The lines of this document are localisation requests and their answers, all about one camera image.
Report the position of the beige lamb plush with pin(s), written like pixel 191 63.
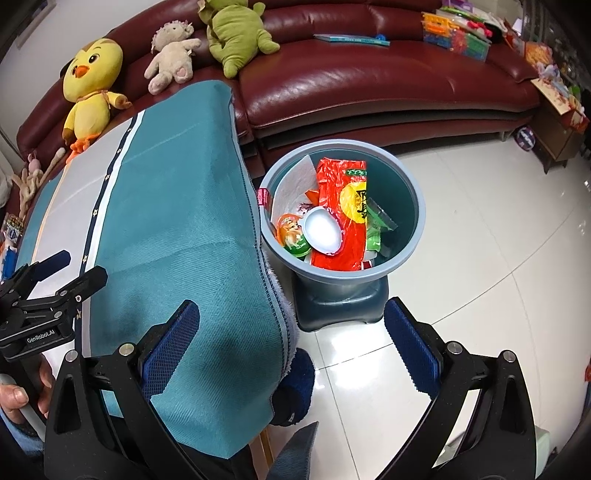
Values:
pixel 172 47

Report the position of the blue grey trash bin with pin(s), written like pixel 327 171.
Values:
pixel 389 183

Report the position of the tan long-limbed plush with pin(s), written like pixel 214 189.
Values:
pixel 31 179

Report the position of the colourful toy block pile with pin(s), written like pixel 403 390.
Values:
pixel 457 31

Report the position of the cardboard toy box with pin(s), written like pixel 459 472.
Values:
pixel 560 123

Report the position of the white plastic egg half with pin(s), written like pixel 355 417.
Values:
pixel 322 231

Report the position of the dark red leather sofa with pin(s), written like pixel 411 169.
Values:
pixel 410 91

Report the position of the green dinosaur plush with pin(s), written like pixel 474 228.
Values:
pixel 235 33

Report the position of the orange green egg capsule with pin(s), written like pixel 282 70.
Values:
pixel 290 235

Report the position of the red fruit plastic bag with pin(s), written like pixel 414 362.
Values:
pixel 342 190

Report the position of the teal Steelers table cloth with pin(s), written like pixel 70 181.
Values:
pixel 164 204

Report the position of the yellow duck plush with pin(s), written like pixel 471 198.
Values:
pixel 87 85

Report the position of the person left hand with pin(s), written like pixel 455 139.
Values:
pixel 14 397

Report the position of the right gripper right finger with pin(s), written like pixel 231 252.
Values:
pixel 500 440

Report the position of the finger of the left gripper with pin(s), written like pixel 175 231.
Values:
pixel 69 296
pixel 23 281

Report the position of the blue flat book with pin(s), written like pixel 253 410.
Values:
pixel 354 39

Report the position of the white paper napkin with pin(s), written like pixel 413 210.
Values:
pixel 290 193

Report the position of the green snack wrapper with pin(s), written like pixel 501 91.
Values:
pixel 378 222

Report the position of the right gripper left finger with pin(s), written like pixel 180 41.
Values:
pixel 102 424

